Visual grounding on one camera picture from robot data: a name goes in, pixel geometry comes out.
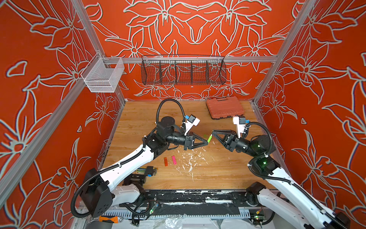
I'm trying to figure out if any black connector with coloured wires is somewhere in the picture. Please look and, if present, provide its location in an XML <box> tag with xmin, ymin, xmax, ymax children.
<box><xmin>135</xmin><ymin>166</ymin><xmax>157</xmax><ymax>177</ymax></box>

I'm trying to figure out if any red plastic tool case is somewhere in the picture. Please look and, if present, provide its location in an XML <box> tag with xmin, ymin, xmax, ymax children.
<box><xmin>206</xmin><ymin>96</ymin><xmax>245</xmax><ymax>120</ymax></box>

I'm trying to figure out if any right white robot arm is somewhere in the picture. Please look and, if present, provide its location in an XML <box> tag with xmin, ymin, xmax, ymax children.
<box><xmin>212</xmin><ymin>130</ymin><xmax>350</xmax><ymax>229</ymax></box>

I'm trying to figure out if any black wire wall basket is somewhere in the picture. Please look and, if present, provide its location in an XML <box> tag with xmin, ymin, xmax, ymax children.
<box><xmin>141</xmin><ymin>54</ymin><xmax>227</xmax><ymax>86</ymax></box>

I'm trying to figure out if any pink usb drive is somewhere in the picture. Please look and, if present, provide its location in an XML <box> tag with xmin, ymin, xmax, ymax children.
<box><xmin>172</xmin><ymin>156</ymin><xmax>177</xmax><ymax>165</ymax></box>

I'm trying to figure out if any orange handled adjustable wrench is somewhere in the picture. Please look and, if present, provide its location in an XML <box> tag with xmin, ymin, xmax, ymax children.
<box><xmin>99</xmin><ymin>216</ymin><xmax>124</xmax><ymax>224</ymax></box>

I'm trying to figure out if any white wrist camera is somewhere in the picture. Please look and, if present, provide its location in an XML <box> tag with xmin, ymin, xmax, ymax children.
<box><xmin>233</xmin><ymin>115</ymin><xmax>247</xmax><ymax>138</ymax></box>
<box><xmin>185</xmin><ymin>114</ymin><xmax>200</xmax><ymax>135</ymax></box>

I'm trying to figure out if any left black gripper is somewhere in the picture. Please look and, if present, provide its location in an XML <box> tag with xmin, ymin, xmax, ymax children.
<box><xmin>164</xmin><ymin>130</ymin><xmax>208</xmax><ymax>152</ymax></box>

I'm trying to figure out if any white mesh wall basket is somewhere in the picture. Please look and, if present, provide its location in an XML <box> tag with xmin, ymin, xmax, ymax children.
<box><xmin>81</xmin><ymin>53</ymin><xmax>125</xmax><ymax>93</ymax></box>

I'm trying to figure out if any green usb drive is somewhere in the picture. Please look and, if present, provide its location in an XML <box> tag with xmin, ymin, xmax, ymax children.
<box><xmin>207</xmin><ymin>135</ymin><xmax>213</xmax><ymax>143</ymax></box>

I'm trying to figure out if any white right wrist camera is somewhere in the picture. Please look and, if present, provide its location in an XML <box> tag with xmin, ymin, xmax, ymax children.
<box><xmin>233</xmin><ymin>115</ymin><xmax>247</xmax><ymax>138</ymax></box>

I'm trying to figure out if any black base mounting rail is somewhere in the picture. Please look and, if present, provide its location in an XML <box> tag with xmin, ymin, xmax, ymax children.
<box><xmin>118</xmin><ymin>190</ymin><xmax>272</xmax><ymax>208</ymax></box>

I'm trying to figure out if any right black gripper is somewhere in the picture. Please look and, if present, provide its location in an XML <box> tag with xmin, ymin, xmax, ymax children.
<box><xmin>214</xmin><ymin>131</ymin><xmax>261</xmax><ymax>160</ymax></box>

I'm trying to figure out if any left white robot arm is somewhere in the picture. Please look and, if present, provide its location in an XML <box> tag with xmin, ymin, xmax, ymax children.
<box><xmin>71</xmin><ymin>115</ymin><xmax>208</xmax><ymax>218</ymax></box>

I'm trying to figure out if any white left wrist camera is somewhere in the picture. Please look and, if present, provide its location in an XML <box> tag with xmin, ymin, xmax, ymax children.
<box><xmin>185</xmin><ymin>114</ymin><xmax>200</xmax><ymax>135</ymax></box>

